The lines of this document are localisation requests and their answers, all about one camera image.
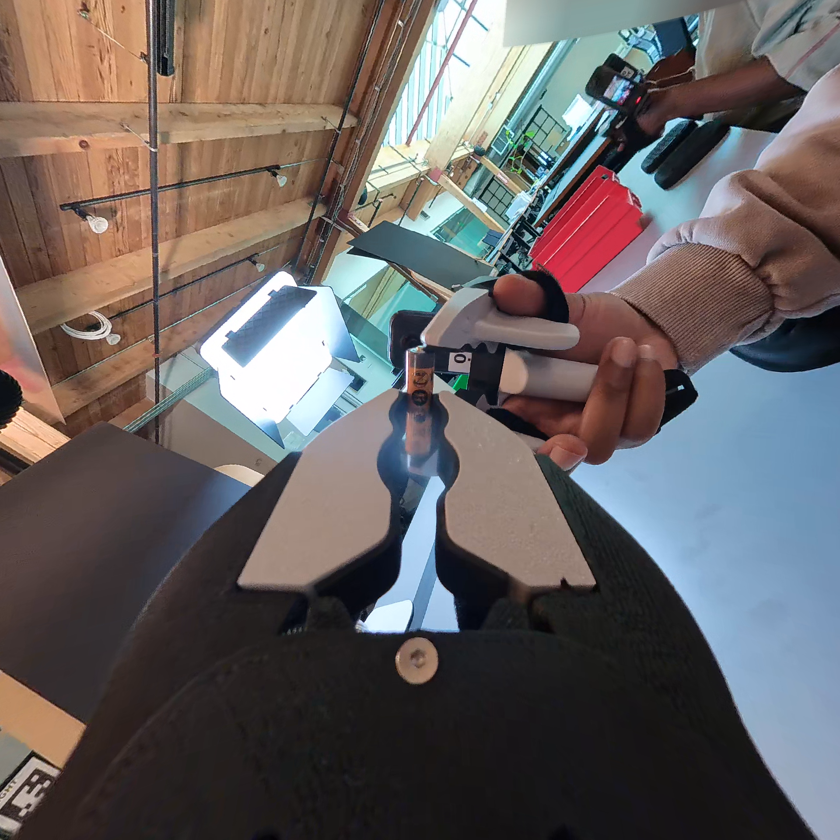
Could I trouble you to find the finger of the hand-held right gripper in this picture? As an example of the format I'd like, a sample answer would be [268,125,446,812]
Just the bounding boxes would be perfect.
[419,286,583,350]

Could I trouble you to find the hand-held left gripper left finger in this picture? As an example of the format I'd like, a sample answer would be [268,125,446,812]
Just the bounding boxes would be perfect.
[236,389,403,627]

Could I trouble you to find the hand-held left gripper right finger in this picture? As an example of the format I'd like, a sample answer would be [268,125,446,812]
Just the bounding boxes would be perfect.
[434,390,598,626]

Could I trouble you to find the black copper battery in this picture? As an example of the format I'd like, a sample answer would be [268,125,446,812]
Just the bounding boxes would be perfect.
[402,350,437,475]

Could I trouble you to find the person's right forearm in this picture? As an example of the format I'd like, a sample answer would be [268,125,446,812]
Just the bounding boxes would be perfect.
[613,62,840,375]

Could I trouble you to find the white panel on pole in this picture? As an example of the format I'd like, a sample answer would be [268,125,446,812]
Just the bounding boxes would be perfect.
[303,285,362,363]

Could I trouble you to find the stacked red plastic bins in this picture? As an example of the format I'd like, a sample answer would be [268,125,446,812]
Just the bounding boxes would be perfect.
[530,165,652,294]

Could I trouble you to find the potted green plant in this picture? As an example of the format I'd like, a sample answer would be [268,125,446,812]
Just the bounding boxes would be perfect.
[504,130,537,173]

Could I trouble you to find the black board on white stand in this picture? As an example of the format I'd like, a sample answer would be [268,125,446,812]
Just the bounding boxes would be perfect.
[0,422,263,756]

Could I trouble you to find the glass skylight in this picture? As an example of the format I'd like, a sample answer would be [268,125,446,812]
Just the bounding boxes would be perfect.
[387,0,500,148]

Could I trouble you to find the black oval pad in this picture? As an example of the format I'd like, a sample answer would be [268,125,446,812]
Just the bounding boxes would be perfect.
[654,120,732,191]
[640,118,700,175]

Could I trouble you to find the black round disc fixture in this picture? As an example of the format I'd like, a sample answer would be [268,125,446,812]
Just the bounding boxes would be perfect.
[0,369,25,429]

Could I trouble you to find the framed marker poster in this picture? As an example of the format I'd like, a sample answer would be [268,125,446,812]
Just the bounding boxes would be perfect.
[0,753,62,824]

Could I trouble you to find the black handheld camera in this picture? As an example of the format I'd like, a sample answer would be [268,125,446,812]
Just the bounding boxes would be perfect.
[584,54,651,112]

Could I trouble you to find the white coiled cable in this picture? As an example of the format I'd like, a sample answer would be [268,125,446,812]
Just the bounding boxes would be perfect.
[61,310,114,340]

